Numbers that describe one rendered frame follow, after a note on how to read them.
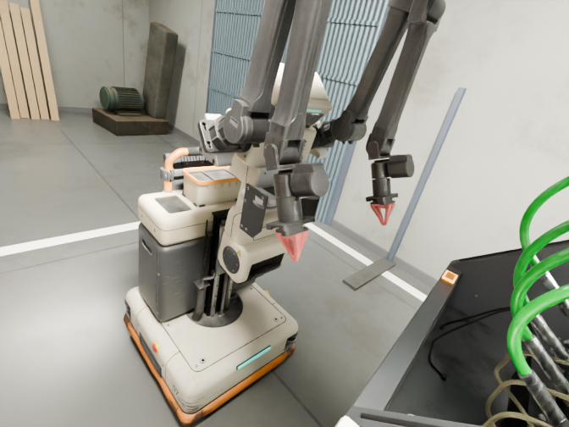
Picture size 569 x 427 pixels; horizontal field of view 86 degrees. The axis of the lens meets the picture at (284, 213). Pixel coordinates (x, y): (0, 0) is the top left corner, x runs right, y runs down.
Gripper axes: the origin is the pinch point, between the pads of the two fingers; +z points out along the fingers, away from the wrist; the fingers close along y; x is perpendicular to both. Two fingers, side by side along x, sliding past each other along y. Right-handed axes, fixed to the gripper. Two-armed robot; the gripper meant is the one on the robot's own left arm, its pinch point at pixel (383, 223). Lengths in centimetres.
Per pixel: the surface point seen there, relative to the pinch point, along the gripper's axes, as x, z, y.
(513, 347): -42, 4, -50
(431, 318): -23.3, 16.0, -25.4
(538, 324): -43, 8, -34
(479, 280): -25.6, 17.0, 5.5
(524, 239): -39.9, -3.7, -26.1
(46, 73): 497, -194, 3
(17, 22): 493, -254, -19
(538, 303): -44, -2, -50
